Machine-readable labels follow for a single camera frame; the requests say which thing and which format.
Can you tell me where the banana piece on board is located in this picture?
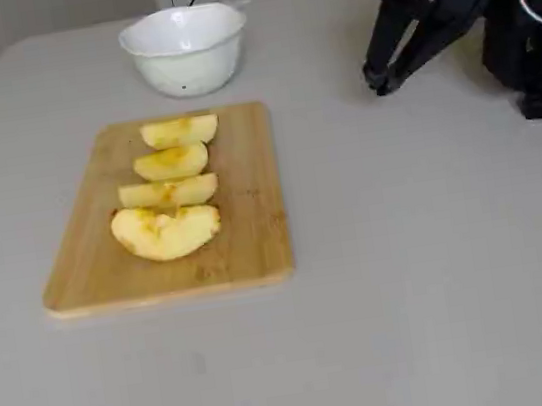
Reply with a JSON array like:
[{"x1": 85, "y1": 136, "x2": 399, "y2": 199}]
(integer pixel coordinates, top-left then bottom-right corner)
[{"x1": 131, "y1": 140, "x2": 211, "y2": 186}]

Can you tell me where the bamboo cutting board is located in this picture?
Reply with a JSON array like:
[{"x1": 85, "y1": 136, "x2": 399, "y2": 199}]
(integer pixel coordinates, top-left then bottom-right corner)
[{"x1": 18, "y1": 99, "x2": 298, "y2": 325}]

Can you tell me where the white ceramic bowl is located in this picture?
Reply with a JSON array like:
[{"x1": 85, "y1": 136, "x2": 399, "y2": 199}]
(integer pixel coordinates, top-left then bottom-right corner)
[{"x1": 114, "y1": 0, "x2": 257, "y2": 107}]

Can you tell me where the large apple slice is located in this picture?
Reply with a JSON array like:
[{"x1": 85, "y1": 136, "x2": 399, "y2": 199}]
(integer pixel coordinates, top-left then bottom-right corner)
[{"x1": 108, "y1": 194, "x2": 226, "y2": 269}]

